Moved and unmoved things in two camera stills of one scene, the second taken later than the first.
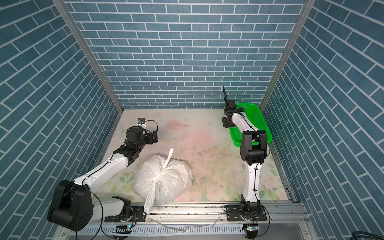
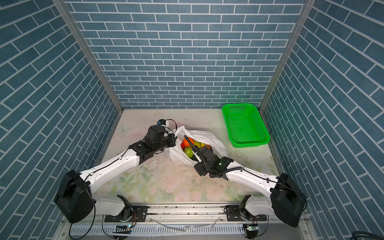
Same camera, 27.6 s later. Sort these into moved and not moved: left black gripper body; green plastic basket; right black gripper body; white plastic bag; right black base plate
Moved: right black gripper body; white plastic bag; left black gripper body
Not moved: right black base plate; green plastic basket
